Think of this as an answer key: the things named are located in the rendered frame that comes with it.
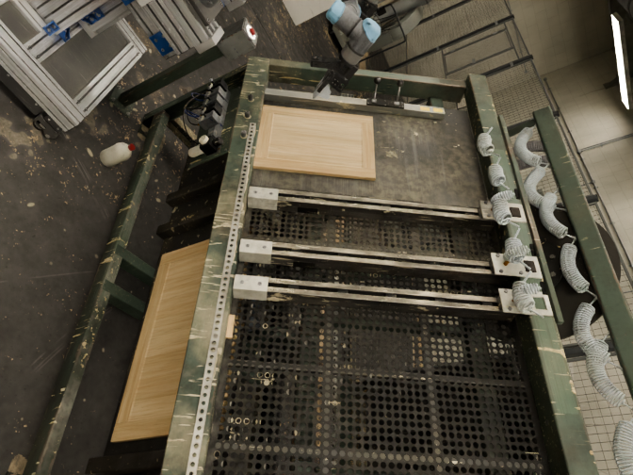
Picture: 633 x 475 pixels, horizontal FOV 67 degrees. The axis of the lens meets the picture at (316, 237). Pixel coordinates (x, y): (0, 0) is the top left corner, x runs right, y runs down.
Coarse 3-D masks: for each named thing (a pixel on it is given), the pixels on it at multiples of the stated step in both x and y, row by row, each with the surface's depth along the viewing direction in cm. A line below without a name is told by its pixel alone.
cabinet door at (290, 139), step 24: (264, 120) 238; (288, 120) 241; (312, 120) 242; (336, 120) 244; (360, 120) 246; (264, 144) 228; (288, 144) 230; (312, 144) 232; (336, 144) 234; (360, 144) 235; (264, 168) 220; (288, 168) 221; (312, 168) 222; (336, 168) 224; (360, 168) 225
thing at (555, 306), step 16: (480, 144) 218; (512, 160) 204; (496, 176) 203; (496, 208) 195; (528, 208) 188; (528, 224) 184; (512, 240) 183; (512, 256) 181; (528, 272) 176; (544, 272) 170; (512, 288) 176; (528, 304) 172; (560, 320) 159
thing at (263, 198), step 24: (264, 192) 203; (288, 192) 205; (312, 192) 206; (504, 192) 196; (360, 216) 208; (384, 216) 208; (408, 216) 207; (432, 216) 207; (456, 216) 207; (480, 216) 206
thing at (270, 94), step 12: (276, 96) 248; (288, 96) 248; (300, 96) 249; (312, 96) 250; (336, 96) 252; (348, 108) 253; (360, 108) 252; (372, 108) 252; (384, 108) 252; (396, 108) 252; (408, 108) 252; (432, 108) 254
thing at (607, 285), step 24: (552, 120) 275; (552, 144) 266; (552, 168) 259; (576, 192) 243; (576, 216) 236; (600, 240) 224; (600, 264) 218; (600, 288) 212; (624, 312) 203; (624, 336) 198; (624, 360) 193
